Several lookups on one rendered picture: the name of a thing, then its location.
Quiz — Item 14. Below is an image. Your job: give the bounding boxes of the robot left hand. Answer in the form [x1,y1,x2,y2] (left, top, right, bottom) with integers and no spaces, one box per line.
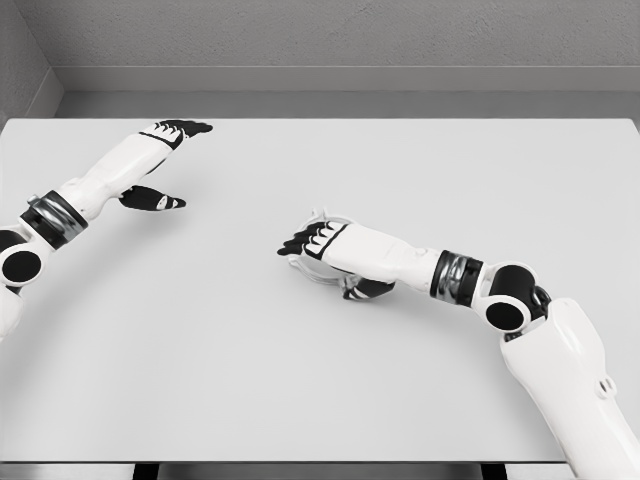
[91,119,214,213]

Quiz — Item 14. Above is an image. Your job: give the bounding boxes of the thin white pipe clamp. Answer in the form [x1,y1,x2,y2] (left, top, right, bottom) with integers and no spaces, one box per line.
[288,208,359,288]

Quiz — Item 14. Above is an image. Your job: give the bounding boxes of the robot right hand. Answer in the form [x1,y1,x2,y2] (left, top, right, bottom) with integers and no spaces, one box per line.
[276,221,419,302]

